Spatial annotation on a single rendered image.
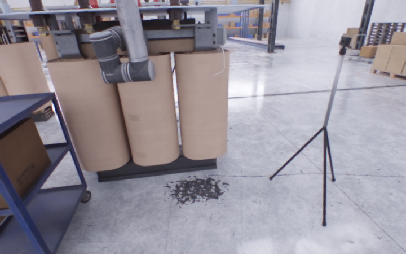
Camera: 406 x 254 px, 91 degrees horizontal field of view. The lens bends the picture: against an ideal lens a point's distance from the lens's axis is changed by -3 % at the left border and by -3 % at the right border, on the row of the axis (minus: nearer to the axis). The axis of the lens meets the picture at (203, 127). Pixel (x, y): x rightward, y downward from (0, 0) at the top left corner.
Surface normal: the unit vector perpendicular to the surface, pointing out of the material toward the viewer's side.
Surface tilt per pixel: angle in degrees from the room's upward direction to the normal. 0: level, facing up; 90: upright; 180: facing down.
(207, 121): 90
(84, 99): 90
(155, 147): 90
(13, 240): 0
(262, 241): 0
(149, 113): 90
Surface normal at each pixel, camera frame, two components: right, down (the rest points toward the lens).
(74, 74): 0.15, 0.43
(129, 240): -0.03, -0.90
